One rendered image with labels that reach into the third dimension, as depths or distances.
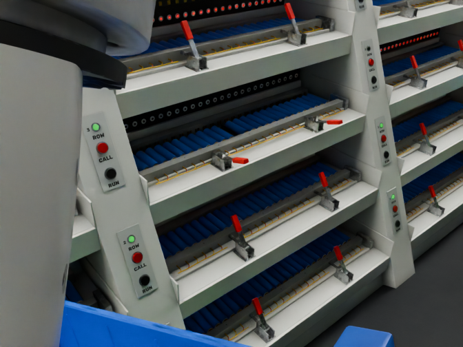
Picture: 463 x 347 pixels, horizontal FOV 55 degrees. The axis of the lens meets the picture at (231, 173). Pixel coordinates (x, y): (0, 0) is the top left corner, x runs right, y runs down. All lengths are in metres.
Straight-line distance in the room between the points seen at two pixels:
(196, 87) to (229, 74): 0.08
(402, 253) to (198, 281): 0.63
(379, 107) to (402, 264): 0.43
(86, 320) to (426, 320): 0.94
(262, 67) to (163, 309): 0.50
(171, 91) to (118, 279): 0.33
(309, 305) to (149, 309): 0.42
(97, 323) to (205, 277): 0.56
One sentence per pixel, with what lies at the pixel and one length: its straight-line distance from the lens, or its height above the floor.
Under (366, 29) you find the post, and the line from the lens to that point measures 1.17.
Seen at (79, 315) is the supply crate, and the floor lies 0.53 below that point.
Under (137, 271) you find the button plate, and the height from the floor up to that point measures 0.38.
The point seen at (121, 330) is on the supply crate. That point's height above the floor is 0.52.
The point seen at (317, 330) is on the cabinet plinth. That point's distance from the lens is 1.16.
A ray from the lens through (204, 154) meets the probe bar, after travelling 0.87.
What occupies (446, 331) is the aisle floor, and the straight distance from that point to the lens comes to 1.15.
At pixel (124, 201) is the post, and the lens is 0.75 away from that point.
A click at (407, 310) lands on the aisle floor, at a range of 1.23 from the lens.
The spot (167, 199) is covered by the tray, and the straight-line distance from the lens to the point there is 0.79.
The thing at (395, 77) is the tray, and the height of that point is 0.53.
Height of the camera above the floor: 0.68
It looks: 13 degrees down
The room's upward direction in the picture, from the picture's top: 14 degrees counter-clockwise
